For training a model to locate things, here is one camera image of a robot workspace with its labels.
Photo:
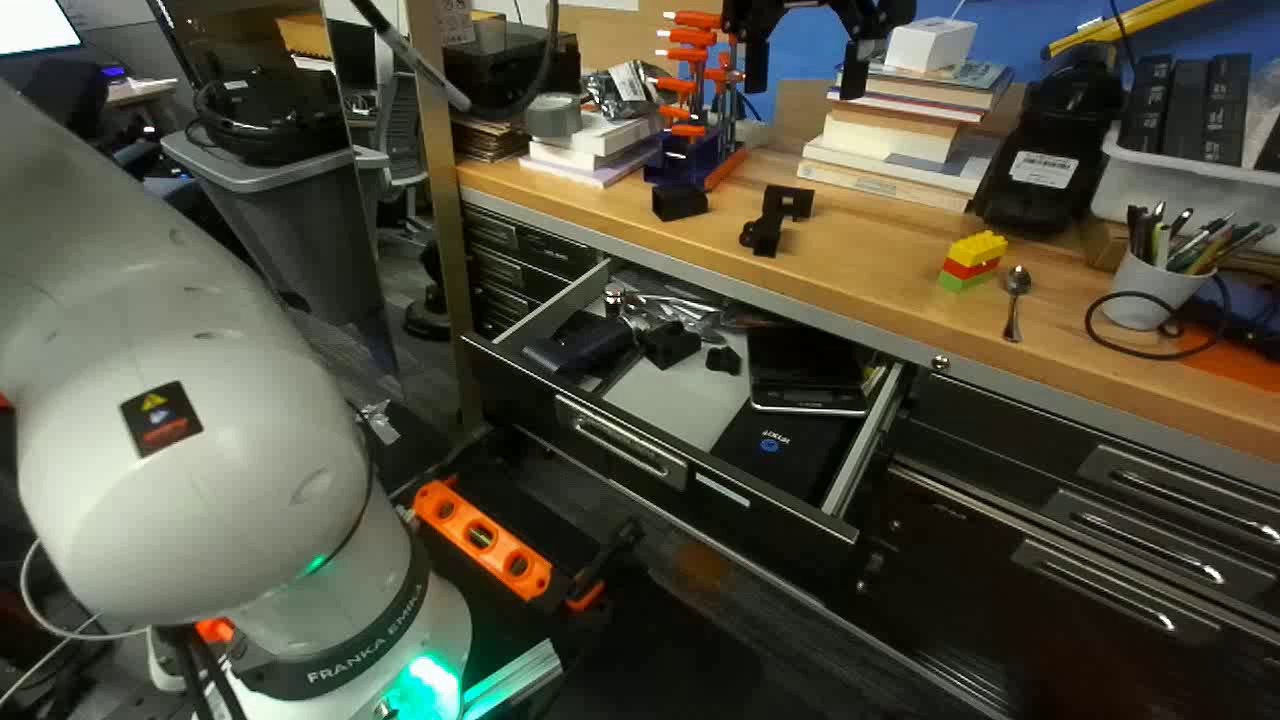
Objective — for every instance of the white plastic bin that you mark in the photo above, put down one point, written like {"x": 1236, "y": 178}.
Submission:
{"x": 1182, "y": 142}

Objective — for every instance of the black cube block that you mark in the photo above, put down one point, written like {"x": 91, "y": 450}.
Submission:
{"x": 674, "y": 200}

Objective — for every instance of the grey trash bin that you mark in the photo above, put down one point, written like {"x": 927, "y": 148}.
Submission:
{"x": 305, "y": 228}

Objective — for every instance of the orange spirit level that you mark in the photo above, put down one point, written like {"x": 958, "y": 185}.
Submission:
{"x": 481, "y": 540}

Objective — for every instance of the orange handled tool set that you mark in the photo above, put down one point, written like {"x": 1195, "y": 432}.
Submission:
{"x": 698, "y": 101}

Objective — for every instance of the yellow ruler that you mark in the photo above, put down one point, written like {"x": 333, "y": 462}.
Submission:
{"x": 1114, "y": 26}

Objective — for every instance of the white small box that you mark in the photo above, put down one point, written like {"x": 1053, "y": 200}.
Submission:
{"x": 929, "y": 46}

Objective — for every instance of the black label printer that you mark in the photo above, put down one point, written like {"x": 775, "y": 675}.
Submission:
{"x": 1051, "y": 167}

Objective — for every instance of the black tablet in drawer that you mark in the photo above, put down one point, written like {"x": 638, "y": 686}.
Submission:
{"x": 807, "y": 374}

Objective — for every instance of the black box blue logo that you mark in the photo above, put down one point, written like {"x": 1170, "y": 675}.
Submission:
{"x": 795, "y": 452}

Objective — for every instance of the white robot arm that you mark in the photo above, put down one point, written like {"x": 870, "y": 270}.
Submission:
{"x": 181, "y": 452}

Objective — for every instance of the colourful toy brick stack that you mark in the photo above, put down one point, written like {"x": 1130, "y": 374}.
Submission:
{"x": 969, "y": 260}

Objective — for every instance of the metal spoon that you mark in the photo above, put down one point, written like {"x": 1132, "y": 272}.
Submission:
{"x": 1018, "y": 285}

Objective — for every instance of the metal drawer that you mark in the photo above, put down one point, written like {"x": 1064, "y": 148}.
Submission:
{"x": 654, "y": 430}

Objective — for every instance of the dark blue flashlight case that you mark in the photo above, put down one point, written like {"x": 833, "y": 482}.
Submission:
{"x": 586, "y": 347}

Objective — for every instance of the white pen cup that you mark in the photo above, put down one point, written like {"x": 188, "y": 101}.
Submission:
{"x": 1146, "y": 295}

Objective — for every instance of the stack of books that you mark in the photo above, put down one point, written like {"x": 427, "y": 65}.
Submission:
{"x": 913, "y": 136}

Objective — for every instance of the black angled part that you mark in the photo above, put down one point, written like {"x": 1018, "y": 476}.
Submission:
{"x": 761, "y": 236}

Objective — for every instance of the black device box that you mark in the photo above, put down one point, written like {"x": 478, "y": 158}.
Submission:
{"x": 507, "y": 61}

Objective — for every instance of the crumpled silver foil bag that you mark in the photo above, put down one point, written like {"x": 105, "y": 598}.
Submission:
{"x": 622, "y": 89}

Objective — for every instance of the black bracket part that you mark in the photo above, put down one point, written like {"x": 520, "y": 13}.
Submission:
{"x": 783, "y": 200}

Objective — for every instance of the grey duct tape roll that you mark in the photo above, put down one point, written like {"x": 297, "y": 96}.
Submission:
{"x": 552, "y": 114}

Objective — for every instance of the small black clip part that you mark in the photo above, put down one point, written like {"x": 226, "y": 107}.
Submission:
{"x": 721, "y": 360}

